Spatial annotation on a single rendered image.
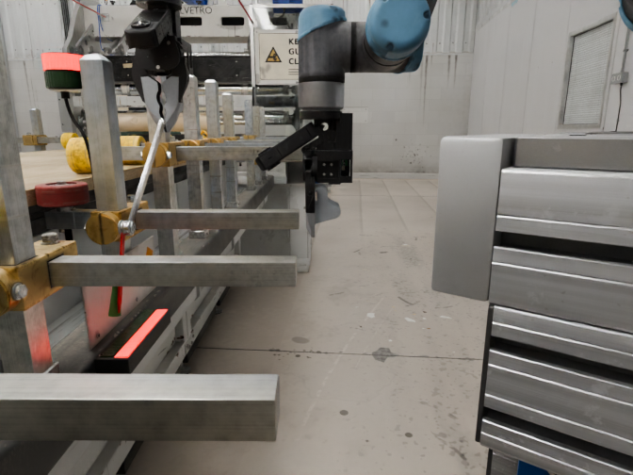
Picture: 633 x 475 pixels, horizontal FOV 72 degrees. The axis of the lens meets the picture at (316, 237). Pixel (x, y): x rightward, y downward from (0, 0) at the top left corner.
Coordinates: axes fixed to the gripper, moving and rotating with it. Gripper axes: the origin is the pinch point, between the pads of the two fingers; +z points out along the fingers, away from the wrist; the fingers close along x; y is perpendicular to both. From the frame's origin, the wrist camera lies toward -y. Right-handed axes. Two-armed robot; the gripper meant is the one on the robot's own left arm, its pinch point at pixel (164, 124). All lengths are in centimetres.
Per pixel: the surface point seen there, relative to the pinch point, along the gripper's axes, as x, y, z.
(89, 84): 8.5, -7.1, -5.8
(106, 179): 7.4, -7.2, 8.5
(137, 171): 22.0, 40.3, 11.7
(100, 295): 5.4, -17.2, 24.1
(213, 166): 8, 68, 12
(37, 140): 114, 147, 6
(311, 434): -24, 51, 101
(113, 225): 5.9, -9.9, 15.4
